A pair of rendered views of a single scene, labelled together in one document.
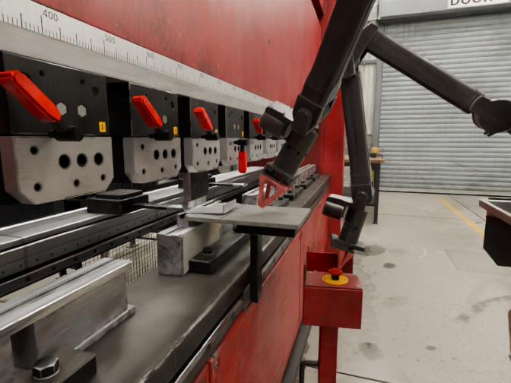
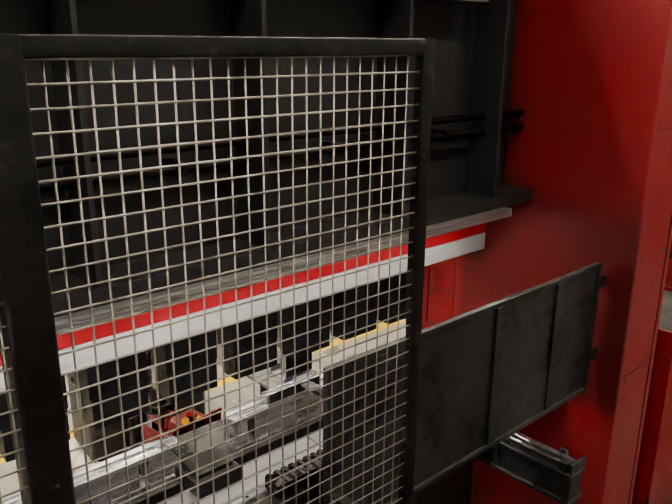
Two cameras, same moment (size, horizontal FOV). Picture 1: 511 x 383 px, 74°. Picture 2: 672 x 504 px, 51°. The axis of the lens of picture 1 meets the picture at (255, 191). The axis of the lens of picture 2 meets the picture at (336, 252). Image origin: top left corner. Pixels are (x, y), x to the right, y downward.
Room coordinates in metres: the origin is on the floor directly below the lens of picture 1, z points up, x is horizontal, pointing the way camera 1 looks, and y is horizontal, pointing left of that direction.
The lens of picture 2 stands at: (2.45, 1.24, 2.00)
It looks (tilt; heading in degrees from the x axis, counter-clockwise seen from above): 17 degrees down; 211
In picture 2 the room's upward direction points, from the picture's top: straight up
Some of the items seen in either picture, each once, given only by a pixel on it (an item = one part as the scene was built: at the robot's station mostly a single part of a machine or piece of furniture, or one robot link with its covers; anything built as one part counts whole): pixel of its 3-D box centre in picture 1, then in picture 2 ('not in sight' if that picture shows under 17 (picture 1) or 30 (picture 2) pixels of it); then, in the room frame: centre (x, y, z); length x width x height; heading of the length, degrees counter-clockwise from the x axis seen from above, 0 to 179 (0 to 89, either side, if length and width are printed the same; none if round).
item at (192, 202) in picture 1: (196, 187); (297, 364); (0.85, 0.15, 1.05); 0.10 x 0.02 x 0.10; 163
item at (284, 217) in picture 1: (252, 214); (268, 366); (0.81, 0.01, 1.00); 0.26 x 0.18 x 0.01; 73
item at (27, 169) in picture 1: (44, 133); (395, 292); (0.45, 0.28, 1.18); 0.15 x 0.09 x 0.17; 163
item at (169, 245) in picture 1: (207, 232); (283, 409); (0.91, 0.13, 0.92); 0.39 x 0.06 x 0.10; 163
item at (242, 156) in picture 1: (240, 156); not in sight; (0.98, 0.04, 1.13); 0.04 x 0.02 x 0.10; 73
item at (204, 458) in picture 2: (214, 182); (192, 456); (1.34, 0.16, 1.01); 0.26 x 0.12 x 0.05; 73
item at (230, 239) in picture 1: (224, 247); not in sight; (0.87, 0.08, 0.89); 0.30 x 0.05 x 0.03; 163
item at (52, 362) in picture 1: (46, 367); not in sight; (0.36, 0.25, 0.91); 0.03 x 0.03 x 0.02
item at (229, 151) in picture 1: (223, 136); (247, 340); (1.02, 0.10, 1.18); 0.15 x 0.09 x 0.17; 163
